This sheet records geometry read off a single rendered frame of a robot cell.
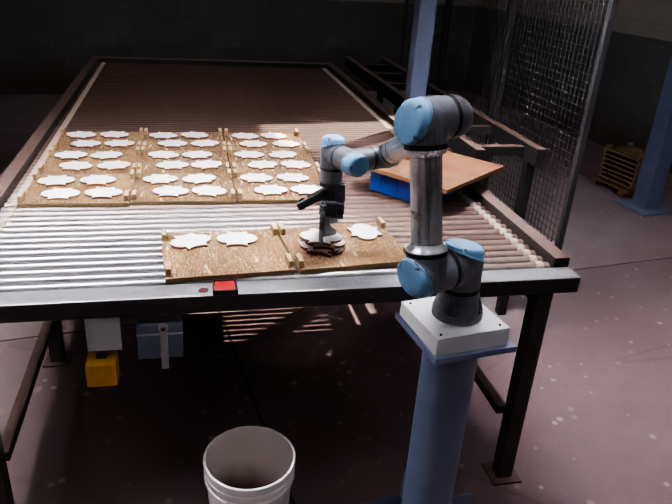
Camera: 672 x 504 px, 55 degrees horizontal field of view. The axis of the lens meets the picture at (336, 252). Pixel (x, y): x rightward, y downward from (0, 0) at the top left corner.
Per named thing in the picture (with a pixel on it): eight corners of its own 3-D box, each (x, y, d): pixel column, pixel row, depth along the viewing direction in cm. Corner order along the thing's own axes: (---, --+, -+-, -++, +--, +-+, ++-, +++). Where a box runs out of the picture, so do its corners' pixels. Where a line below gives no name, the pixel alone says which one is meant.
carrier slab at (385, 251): (414, 264, 224) (415, 260, 223) (299, 274, 212) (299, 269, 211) (378, 225, 254) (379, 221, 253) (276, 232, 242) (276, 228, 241)
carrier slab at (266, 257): (294, 273, 212) (294, 269, 211) (165, 283, 201) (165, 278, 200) (274, 231, 242) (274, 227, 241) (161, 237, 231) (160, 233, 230)
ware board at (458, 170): (503, 169, 297) (504, 166, 296) (446, 194, 261) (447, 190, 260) (413, 145, 325) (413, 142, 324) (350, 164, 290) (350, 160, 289)
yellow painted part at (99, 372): (117, 385, 201) (111, 320, 191) (87, 388, 199) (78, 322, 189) (119, 370, 208) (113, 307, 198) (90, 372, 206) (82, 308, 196)
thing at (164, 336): (184, 368, 202) (182, 318, 195) (138, 372, 199) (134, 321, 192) (184, 348, 212) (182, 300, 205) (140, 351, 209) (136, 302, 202)
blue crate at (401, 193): (462, 192, 296) (465, 171, 291) (425, 208, 274) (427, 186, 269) (406, 175, 313) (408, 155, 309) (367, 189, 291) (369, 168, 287)
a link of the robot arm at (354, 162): (380, 151, 200) (359, 142, 208) (350, 155, 194) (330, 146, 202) (378, 175, 203) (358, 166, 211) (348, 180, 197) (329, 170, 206)
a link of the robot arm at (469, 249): (489, 287, 189) (496, 244, 183) (455, 298, 182) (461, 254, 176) (461, 272, 198) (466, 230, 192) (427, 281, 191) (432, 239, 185)
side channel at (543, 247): (565, 281, 234) (570, 257, 230) (549, 282, 232) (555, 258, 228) (333, 75, 589) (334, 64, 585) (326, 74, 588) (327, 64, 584)
